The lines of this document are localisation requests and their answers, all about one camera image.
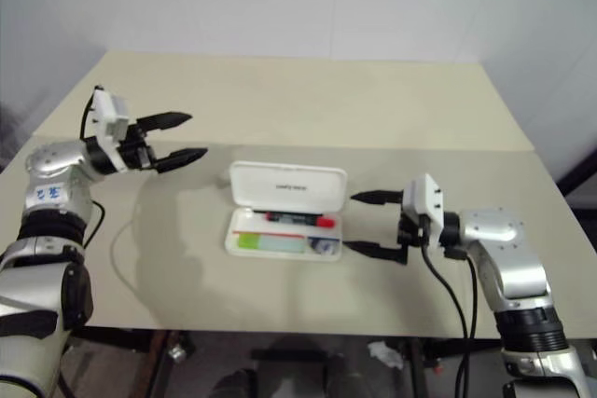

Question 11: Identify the eraser with green sleeve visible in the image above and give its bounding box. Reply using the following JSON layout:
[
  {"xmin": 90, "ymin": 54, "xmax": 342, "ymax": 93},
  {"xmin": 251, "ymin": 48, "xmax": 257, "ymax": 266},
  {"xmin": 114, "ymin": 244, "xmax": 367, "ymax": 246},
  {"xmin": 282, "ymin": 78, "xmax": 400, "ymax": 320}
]
[{"xmin": 236, "ymin": 234, "xmax": 308, "ymax": 253}]

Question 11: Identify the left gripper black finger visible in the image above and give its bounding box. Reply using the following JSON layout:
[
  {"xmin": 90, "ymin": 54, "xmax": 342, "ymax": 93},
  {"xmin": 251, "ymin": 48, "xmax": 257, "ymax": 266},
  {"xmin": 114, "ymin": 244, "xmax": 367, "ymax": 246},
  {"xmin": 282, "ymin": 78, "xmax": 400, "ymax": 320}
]
[
  {"xmin": 139, "ymin": 111, "xmax": 193, "ymax": 134},
  {"xmin": 153, "ymin": 147, "xmax": 209, "ymax": 175}
]

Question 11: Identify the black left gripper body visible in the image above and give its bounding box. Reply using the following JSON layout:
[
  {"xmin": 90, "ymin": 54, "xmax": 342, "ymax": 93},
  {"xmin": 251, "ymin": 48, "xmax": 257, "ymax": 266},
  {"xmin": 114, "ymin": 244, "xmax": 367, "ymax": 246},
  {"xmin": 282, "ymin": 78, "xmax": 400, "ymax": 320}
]
[{"xmin": 117, "ymin": 121, "xmax": 158, "ymax": 171}]

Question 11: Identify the black marker with red cap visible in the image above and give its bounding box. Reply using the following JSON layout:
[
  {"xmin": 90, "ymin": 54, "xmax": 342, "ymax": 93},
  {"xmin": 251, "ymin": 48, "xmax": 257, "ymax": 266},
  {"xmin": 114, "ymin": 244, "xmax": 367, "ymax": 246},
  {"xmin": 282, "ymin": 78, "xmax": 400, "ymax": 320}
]
[{"xmin": 264, "ymin": 212, "xmax": 336, "ymax": 228}]

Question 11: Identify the dark object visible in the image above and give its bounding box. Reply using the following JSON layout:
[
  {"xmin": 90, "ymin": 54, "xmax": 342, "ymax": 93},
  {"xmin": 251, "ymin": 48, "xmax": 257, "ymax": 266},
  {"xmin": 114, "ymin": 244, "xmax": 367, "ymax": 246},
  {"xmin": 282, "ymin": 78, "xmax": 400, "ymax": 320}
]
[{"xmin": 308, "ymin": 238, "xmax": 338, "ymax": 255}]

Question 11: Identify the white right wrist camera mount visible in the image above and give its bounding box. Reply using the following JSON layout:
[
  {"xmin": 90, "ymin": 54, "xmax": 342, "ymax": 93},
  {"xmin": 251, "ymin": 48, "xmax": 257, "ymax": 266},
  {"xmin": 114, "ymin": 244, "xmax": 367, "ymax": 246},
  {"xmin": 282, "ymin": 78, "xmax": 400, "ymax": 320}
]
[{"xmin": 401, "ymin": 172, "xmax": 447, "ymax": 250}]

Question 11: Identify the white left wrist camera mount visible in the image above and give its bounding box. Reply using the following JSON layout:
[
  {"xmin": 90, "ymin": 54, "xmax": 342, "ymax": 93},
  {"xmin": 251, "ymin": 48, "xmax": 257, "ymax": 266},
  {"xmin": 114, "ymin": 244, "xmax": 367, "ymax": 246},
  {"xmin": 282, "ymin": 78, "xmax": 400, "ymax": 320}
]
[{"xmin": 88, "ymin": 88, "xmax": 131, "ymax": 172}]

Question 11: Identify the crumpled white paper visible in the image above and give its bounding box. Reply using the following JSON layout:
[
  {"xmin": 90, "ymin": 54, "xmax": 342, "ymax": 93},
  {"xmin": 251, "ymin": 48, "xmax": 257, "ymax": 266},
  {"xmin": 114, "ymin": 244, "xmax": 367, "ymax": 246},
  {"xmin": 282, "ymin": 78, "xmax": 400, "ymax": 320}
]
[{"xmin": 367, "ymin": 340, "xmax": 404, "ymax": 369}]

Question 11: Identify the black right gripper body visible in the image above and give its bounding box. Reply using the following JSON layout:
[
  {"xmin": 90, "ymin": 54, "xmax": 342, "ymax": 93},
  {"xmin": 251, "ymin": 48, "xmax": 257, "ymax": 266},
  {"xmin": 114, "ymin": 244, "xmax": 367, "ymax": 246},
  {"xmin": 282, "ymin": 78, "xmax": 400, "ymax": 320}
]
[{"xmin": 396, "ymin": 211, "xmax": 433, "ymax": 251}]

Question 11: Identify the small silver metal part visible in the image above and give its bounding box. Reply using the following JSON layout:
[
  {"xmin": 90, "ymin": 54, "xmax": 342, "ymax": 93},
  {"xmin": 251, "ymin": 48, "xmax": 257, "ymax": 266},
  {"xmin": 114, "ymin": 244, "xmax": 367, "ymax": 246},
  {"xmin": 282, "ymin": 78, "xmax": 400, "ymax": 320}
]
[{"xmin": 166, "ymin": 341, "xmax": 195, "ymax": 364}]

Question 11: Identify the white plastic pencil case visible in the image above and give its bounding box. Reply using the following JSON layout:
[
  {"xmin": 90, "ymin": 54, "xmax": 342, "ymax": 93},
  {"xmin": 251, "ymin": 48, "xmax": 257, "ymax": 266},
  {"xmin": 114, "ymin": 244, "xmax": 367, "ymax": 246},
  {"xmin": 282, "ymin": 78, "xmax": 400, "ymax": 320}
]
[{"xmin": 224, "ymin": 160, "xmax": 349, "ymax": 261}]

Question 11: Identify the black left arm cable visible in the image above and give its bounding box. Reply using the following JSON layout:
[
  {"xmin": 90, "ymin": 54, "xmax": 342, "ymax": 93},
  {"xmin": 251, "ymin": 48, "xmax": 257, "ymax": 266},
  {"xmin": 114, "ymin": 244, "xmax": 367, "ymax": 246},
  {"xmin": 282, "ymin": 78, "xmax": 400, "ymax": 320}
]
[{"xmin": 79, "ymin": 84, "xmax": 107, "ymax": 250}]

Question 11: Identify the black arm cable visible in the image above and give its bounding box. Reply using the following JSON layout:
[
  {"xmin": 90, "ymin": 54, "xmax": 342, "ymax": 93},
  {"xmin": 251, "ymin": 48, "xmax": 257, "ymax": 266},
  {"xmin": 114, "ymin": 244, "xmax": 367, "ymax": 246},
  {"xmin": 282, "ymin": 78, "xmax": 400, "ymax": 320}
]
[
  {"xmin": 442, "ymin": 248, "xmax": 479, "ymax": 398},
  {"xmin": 79, "ymin": 84, "xmax": 107, "ymax": 250},
  {"xmin": 419, "ymin": 225, "xmax": 470, "ymax": 341}
]

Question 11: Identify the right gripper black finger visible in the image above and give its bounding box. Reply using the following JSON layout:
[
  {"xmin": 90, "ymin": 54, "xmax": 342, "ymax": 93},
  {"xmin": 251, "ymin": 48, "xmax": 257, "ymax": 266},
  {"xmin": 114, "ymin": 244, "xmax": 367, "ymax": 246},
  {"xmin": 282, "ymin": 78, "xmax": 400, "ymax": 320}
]
[
  {"xmin": 350, "ymin": 188, "xmax": 405, "ymax": 206},
  {"xmin": 344, "ymin": 240, "xmax": 409, "ymax": 266}
]

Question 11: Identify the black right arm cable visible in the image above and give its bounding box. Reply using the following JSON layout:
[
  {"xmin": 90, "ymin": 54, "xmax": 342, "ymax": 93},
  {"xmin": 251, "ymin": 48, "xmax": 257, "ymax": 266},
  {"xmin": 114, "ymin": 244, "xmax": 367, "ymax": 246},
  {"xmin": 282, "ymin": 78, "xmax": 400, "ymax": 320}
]
[
  {"xmin": 419, "ymin": 225, "xmax": 470, "ymax": 341},
  {"xmin": 442, "ymin": 248, "xmax": 479, "ymax": 398}
]

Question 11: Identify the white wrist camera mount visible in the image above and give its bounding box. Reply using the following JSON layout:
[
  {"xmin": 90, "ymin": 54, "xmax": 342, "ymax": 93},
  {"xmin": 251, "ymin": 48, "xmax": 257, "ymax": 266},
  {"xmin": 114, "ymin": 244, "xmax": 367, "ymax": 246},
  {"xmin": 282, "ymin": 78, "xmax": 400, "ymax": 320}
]
[
  {"xmin": 88, "ymin": 88, "xmax": 131, "ymax": 172},
  {"xmin": 401, "ymin": 172, "xmax": 447, "ymax": 250}
]

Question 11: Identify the thin white cable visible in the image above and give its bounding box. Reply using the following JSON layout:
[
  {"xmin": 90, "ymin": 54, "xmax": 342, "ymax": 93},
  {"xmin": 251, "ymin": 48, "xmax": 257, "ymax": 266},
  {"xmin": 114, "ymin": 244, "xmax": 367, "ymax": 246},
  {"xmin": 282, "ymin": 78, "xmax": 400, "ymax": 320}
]
[{"xmin": 109, "ymin": 216, "xmax": 158, "ymax": 323}]

